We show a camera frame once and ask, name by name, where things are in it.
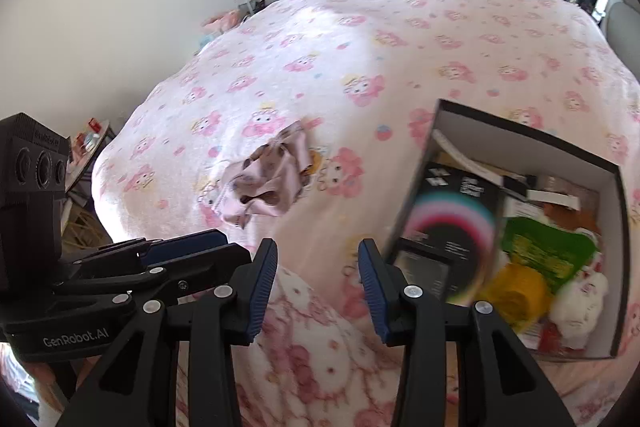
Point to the wicker basket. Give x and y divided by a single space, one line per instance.
85 227

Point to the small side table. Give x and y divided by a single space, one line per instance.
100 147

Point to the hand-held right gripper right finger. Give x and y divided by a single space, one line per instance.
372 297

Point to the pink cartoon print blanket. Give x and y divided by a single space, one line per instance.
400 32

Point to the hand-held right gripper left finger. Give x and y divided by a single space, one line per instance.
260 292

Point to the pink cat print fleece blanket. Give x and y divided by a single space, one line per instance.
310 357

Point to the black cardboard box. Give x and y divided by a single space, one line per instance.
525 152

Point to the pink printed cloth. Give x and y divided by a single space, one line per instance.
270 177

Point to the red small packet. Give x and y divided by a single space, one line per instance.
552 337

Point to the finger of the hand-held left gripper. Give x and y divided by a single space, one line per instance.
200 264
185 244

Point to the black rainbow print package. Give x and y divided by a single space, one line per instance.
450 247

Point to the grey padded headboard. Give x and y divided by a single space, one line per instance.
625 22

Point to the yellow soft item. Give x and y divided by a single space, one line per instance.
515 297

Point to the green packet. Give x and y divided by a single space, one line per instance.
545 247

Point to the white plush toy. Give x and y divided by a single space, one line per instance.
580 307

